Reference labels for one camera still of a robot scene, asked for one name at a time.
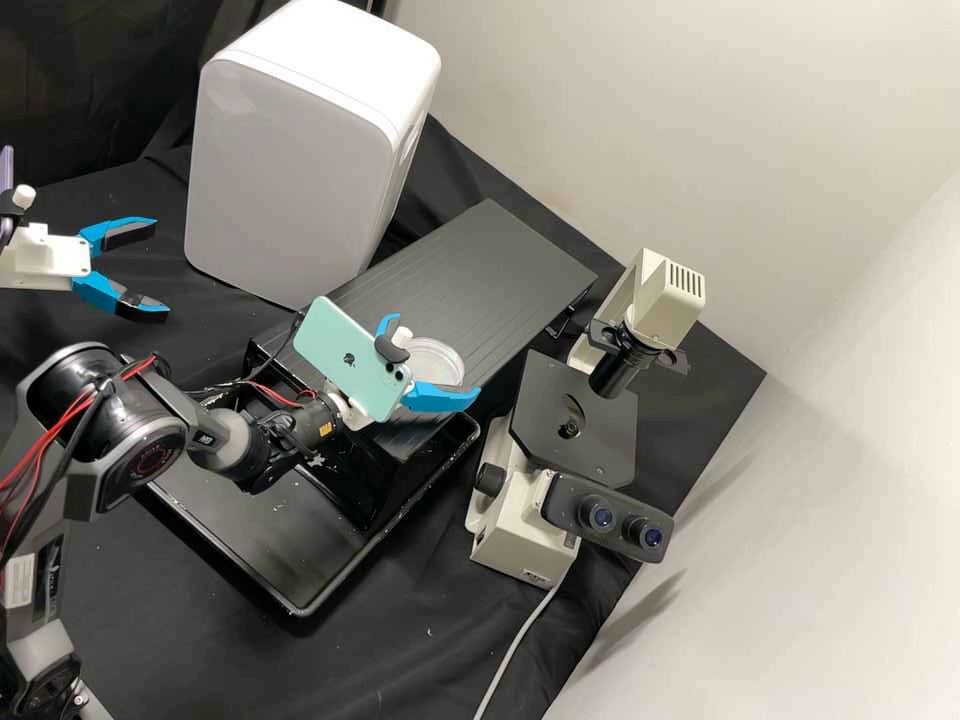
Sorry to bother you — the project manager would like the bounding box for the black tray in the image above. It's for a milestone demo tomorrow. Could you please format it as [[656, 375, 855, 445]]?
[[140, 408, 482, 619]]

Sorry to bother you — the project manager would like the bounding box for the white box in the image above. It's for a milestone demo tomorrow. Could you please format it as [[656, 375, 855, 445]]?
[[183, 0, 443, 311]]

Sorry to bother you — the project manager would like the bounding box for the cream microscope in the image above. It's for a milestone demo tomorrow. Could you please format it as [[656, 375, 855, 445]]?
[[464, 247, 709, 595]]

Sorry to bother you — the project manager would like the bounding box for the right wrist camera phone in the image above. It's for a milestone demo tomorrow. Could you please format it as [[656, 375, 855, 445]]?
[[291, 295, 423, 426]]

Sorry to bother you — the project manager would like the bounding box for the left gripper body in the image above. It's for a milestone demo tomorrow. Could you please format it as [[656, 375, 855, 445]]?
[[0, 220, 94, 292]]

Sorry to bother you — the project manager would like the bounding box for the black platform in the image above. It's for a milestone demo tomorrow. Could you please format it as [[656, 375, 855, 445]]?
[[245, 198, 600, 535]]

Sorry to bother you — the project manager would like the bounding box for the grey cable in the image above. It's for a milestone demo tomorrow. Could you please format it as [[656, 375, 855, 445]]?
[[476, 578, 564, 720]]

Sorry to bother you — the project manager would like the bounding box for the petri dish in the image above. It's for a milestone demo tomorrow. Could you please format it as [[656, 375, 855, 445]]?
[[407, 335, 467, 393]]

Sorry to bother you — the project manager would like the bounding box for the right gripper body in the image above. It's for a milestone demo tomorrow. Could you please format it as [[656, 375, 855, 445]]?
[[328, 388, 379, 433]]

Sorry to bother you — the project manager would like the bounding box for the black cable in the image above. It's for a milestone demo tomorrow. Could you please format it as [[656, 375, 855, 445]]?
[[248, 314, 304, 376]]

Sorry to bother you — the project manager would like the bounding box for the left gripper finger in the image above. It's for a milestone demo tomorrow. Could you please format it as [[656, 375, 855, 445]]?
[[70, 270, 172, 325], [77, 215, 160, 254]]

